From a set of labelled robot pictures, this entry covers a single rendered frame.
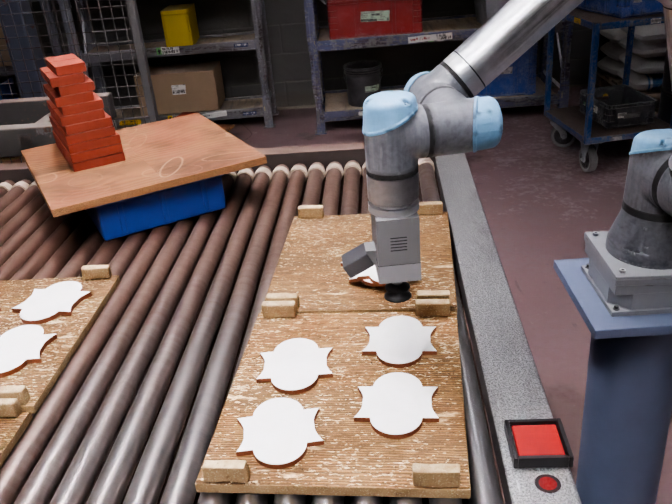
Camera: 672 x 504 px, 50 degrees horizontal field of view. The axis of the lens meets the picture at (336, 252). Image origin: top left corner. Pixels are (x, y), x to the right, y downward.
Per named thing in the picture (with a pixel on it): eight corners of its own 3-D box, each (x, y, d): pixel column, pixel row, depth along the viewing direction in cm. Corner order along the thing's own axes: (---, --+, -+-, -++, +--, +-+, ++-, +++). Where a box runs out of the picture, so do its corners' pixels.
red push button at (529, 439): (555, 431, 98) (555, 423, 98) (565, 463, 93) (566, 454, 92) (510, 432, 99) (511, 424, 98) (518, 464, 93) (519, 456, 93)
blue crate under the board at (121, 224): (189, 173, 200) (183, 139, 195) (230, 208, 175) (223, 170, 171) (76, 201, 188) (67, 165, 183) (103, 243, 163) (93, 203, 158)
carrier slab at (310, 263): (447, 217, 161) (447, 211, 160) (457, 315, 125) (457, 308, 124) (294, 222, 165) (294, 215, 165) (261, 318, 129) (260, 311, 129)
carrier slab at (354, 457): (456, 318, 124) (456, 310, 123) (470, 499, 88) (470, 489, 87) (259, 320, 129) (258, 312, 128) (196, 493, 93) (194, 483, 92)
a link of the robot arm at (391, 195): (368, 184, 99) (363, 164, 107) (370, 214, 101) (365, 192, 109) (422, 178, 100) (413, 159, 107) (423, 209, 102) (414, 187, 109)
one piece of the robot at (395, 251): (334, 178, 108) (342, 273, 115) (338, 201, 100) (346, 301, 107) (413, 170, 108) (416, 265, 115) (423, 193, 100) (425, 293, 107)
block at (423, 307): (450, 311, 124) (449, 297, 122) (450, 317, 122) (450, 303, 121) (415, 311, 124) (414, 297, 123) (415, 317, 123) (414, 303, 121)
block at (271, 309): (297, 312, 127) (296, 299, 126) (296, 318, 125) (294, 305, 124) (264, 313, 128) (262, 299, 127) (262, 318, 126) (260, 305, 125)
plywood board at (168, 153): (198, 118, 212) (197, 112, 211) (267, 163, 172) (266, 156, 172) (22, 156, 192) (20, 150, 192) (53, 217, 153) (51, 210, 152)
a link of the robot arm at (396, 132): (429, 99, 95) (366, 107, 94) (431, 176, 100) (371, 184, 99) (413, 85, 102) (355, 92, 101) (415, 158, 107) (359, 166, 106)
